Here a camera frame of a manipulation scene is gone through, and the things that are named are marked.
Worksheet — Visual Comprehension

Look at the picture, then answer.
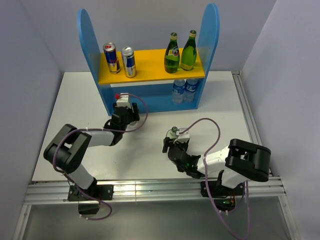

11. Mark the clear Pocari Sweat bottle right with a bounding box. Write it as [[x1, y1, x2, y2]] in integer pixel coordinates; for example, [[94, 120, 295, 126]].
[[183, 78, 199, 103]]

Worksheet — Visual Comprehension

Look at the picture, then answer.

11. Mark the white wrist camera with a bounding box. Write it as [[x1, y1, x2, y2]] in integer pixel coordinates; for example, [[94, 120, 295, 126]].
[[173, 128, 190, 144], [115, 93, 131, 108]]

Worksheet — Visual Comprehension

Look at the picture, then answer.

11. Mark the blue silver Red Bull can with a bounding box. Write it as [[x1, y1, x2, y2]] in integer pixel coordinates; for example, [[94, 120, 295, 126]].
[[103, 42, 120, 74]]

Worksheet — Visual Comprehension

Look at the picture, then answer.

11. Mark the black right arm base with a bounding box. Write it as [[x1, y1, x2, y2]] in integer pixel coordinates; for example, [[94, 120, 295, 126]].
[[208, 180, 245, 212]]

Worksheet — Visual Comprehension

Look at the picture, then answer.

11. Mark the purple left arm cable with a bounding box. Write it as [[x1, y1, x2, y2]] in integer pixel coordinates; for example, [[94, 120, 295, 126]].
[[53, 93, 149, 221]]

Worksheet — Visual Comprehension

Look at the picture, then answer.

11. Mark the green glass bottle yellow label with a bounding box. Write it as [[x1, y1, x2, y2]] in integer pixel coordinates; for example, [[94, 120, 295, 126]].
[[180, 30, 197, 71]]

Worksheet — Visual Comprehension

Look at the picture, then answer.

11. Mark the blue and yellow wooden shelf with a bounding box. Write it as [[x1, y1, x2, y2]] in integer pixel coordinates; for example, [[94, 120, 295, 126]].
[[77, 3, 220, 115]]

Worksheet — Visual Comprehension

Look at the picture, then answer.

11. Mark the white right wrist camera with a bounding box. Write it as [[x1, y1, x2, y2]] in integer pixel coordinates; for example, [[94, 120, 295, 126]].
[[173, 128, 190, 144]]

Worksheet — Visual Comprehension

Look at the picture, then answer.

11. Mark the aluminium mounting rail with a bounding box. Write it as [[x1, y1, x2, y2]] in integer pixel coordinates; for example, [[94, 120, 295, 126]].
[[23, 177, 286, 205]]

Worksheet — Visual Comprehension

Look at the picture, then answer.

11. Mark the green glass Perrier bottle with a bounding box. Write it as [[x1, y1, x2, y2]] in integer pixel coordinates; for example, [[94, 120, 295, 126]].
[[164, 32, 180, 74]]

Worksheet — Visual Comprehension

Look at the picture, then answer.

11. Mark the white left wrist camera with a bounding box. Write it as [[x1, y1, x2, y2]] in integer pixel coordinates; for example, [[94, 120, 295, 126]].
[[115, 93, 131, 108]]

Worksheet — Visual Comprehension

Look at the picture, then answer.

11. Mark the clear Pocari Sweat bottle left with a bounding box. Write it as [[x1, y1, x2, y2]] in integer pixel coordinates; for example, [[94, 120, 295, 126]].
[[172, 79, 186, 104]]

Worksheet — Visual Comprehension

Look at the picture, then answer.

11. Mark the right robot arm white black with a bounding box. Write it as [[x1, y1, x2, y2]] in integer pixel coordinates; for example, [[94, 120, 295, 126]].
[[162, 136, 271, 198]]

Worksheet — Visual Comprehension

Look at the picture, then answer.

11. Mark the small clear bottle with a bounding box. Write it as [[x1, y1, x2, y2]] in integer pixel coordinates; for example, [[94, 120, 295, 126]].
[[166, 126, 178, 139], [125, 121, 142, 133]]

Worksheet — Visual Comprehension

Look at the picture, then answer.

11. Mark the silver blue can front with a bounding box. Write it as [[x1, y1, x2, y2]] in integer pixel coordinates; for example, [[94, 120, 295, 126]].
[[121, 46, 137, 78]]

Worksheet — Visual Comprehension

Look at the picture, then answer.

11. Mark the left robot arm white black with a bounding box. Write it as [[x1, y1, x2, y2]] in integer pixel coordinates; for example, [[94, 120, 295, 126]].
[[43, 102, 140, 200]]

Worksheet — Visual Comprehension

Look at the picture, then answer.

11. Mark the clear pocari sweat bottle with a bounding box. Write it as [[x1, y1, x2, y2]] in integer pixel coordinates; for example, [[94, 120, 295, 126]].
[[183, 78, 199, 103], [172, 79, 186, 104]]

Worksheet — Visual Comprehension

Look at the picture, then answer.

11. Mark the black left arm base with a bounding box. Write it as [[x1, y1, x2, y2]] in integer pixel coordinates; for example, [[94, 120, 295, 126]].
[[67, 184, 114, 218]]

